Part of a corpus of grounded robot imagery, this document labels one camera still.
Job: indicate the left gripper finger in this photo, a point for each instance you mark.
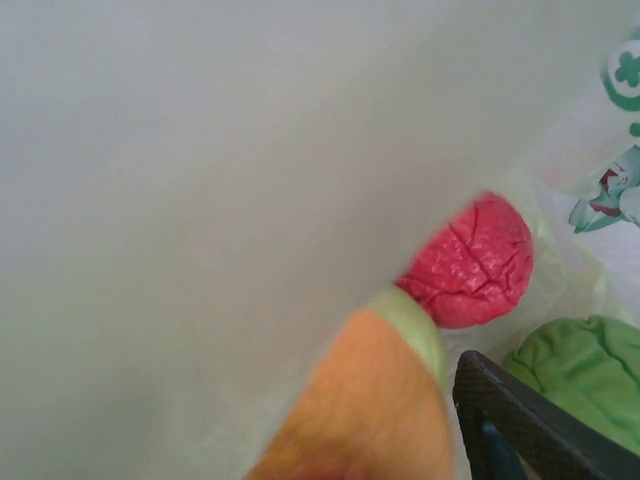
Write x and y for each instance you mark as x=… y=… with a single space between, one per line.
x=525 y=430

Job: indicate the yellow translucent plastic bag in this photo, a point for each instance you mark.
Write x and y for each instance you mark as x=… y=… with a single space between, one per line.
x=200 y=175

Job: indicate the dark red fruit with leaf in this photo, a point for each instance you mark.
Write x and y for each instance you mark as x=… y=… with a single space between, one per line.
x=470 y=265

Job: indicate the yellow orange peach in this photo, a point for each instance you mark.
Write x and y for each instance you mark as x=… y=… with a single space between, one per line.
x=365 y=400

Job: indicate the green apple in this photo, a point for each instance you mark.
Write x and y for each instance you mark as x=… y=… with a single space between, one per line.
x=580 y=360

